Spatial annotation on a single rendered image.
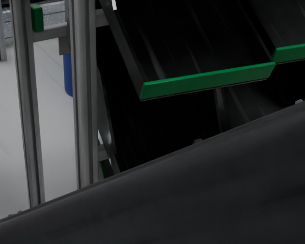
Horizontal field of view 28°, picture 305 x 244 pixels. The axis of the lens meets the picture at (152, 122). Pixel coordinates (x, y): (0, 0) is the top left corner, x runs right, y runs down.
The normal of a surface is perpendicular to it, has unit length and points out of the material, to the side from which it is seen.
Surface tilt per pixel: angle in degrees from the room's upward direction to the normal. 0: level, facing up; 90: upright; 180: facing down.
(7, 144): 0
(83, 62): 90
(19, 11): 90
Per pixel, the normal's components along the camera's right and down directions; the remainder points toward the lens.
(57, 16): 0.54, 0.45
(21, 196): 0.03, -0.86
